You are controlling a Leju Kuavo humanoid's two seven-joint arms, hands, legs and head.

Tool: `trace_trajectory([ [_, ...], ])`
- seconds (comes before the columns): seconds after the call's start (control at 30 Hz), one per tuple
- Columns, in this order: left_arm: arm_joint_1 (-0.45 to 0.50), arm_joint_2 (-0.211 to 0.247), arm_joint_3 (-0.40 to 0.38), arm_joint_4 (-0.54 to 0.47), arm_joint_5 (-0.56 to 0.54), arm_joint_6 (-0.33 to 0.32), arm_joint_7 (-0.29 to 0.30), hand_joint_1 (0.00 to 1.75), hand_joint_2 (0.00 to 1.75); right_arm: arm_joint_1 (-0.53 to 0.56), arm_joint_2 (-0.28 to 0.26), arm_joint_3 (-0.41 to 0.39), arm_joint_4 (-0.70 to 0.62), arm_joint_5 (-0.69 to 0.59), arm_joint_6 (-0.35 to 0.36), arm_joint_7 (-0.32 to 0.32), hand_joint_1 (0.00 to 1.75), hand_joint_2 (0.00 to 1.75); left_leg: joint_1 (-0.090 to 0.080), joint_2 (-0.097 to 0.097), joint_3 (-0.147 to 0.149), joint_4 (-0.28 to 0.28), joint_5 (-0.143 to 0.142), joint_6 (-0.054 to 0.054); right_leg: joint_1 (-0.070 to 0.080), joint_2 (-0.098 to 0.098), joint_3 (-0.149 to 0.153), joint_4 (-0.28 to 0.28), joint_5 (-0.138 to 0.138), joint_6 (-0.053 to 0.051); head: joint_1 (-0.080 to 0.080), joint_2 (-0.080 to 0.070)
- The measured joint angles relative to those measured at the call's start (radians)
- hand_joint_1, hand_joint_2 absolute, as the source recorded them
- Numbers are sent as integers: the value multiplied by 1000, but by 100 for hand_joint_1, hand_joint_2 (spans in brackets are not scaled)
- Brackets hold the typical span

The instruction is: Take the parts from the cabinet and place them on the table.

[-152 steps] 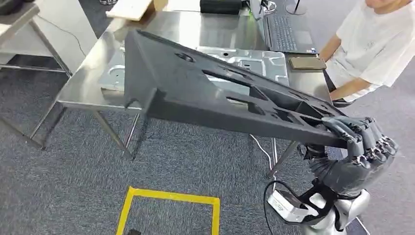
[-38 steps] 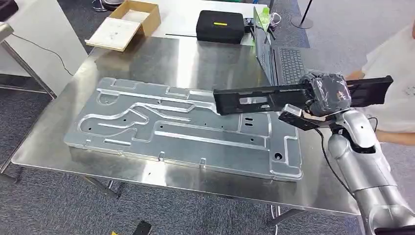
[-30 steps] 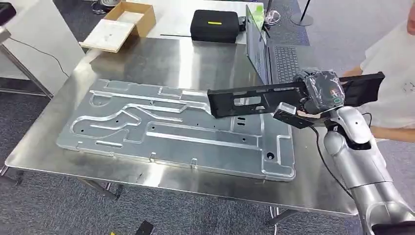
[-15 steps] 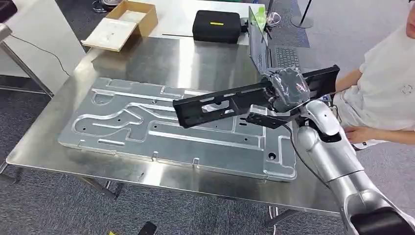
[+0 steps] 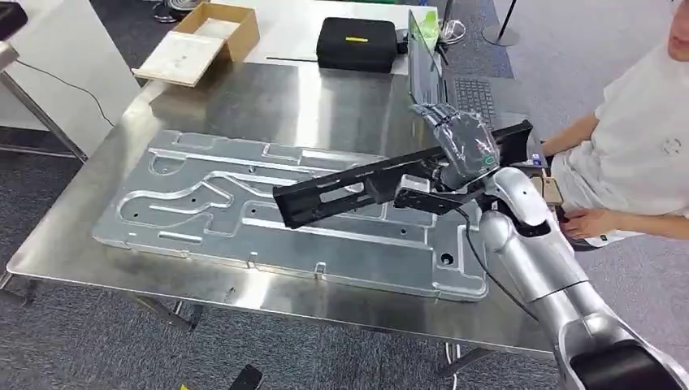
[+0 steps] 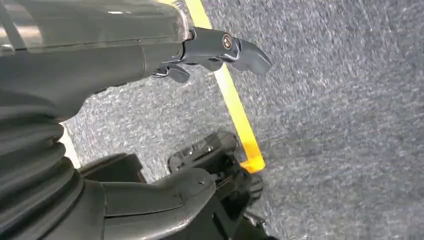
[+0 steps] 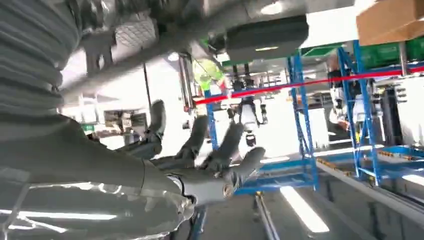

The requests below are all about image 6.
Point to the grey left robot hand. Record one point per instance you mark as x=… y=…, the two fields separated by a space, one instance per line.
x=99 y=56

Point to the yellow floor tape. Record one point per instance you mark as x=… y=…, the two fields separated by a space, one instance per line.
x=233 y=106

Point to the black robot foot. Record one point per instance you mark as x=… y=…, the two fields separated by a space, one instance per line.
x=228 y=188

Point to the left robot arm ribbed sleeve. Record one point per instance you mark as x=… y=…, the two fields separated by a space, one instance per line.
x=30 y=172

